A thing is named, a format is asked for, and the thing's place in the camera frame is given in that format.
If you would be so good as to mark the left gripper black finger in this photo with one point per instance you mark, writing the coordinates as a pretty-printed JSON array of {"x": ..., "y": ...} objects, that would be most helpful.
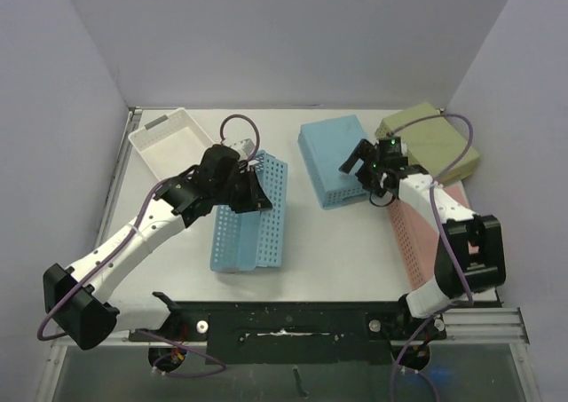
[
  {"x": 259, "y": 201},
  {"x": 239, "y": 199}
]

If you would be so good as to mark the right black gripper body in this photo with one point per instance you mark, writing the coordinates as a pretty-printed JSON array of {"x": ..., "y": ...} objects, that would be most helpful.
[{"x": 363, "y": 167}]

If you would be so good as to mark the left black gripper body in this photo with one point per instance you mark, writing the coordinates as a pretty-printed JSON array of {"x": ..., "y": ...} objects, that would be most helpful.
[{"x": 220, "y": 190}]

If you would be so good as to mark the small light blue basket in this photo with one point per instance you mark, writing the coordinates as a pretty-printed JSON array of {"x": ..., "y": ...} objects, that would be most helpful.
[{"x": 325, "y": 146}]

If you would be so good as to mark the large light blue basket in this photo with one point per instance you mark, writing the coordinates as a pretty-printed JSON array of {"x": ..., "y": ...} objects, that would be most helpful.
[{"x": 244, "y": 242}]

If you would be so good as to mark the olive green plastic basket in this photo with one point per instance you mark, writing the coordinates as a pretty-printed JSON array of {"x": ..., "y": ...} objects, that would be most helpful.
[{"x": 433, "y": 144}]

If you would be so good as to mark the white perforated plastic basket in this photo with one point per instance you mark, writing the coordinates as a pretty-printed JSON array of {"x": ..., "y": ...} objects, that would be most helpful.
[{"x": 171, "y": 143}]

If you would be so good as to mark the pink perforated plastic basket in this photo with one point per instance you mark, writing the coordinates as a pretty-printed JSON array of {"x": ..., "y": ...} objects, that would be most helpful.
[{"x": 416, "y": 231}]

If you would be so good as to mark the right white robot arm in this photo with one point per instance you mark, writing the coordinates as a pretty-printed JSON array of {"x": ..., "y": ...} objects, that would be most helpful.
[{"x": 470, "y": 254}]

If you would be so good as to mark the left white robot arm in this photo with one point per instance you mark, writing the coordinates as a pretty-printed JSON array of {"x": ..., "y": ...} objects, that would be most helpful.
[{"x": 77, "y": 297}]

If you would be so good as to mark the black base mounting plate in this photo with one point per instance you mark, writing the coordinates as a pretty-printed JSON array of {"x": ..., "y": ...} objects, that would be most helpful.
[{"x": 279, "y": 333}]

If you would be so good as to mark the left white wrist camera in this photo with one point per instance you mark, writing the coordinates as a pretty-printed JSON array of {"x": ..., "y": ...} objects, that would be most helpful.
[{"x": 245, "y": 148}]

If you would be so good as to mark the aluminium frame rail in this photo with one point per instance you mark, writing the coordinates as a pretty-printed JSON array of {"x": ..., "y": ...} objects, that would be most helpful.
[{"x": 132, "y": 123}]

